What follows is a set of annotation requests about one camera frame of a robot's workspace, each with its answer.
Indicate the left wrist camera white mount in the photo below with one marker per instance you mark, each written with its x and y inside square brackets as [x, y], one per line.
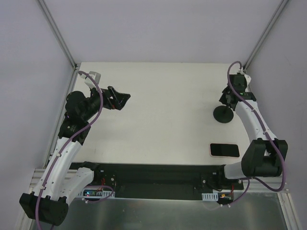
[91, 79]

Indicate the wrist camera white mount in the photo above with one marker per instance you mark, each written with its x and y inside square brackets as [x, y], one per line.
[240, 82]
[91, 79]

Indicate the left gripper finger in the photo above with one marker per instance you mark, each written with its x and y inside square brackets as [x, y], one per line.
[117, 95]
[118, 101]

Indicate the right aluminium frame post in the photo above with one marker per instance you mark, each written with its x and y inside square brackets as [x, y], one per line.
[266, 32]

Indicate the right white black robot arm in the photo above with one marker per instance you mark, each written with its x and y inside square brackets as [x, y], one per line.
[260, 158]

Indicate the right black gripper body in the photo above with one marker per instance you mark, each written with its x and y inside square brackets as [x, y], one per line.
[228, 100]

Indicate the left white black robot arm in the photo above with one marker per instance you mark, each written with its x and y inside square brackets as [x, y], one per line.
[50, 199]

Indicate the aluminium frame post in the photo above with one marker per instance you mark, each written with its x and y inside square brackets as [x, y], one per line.
[266, 32]
[56, 32]

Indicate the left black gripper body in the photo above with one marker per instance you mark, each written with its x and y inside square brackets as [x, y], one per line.
[111, 97]

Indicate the black phone pink case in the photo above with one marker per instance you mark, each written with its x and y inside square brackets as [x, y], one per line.
[224, 150]

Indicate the black phone stand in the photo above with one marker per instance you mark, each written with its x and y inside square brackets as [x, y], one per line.
[223, 114]

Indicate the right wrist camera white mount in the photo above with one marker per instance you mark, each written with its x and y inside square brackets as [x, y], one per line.
[240, 82]

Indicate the right white cable duct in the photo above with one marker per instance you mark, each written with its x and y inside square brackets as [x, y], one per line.
[216, 196]

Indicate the white cable duct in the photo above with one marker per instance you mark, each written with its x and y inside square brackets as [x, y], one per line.
[97, 194]
[216, 196]

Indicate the left aluminium frame post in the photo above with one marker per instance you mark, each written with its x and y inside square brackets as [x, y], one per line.
[56, 32]

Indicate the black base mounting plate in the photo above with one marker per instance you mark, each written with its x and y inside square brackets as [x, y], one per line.
[152, 181]

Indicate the left white cable duct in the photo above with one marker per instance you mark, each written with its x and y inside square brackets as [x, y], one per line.
[97, 194]

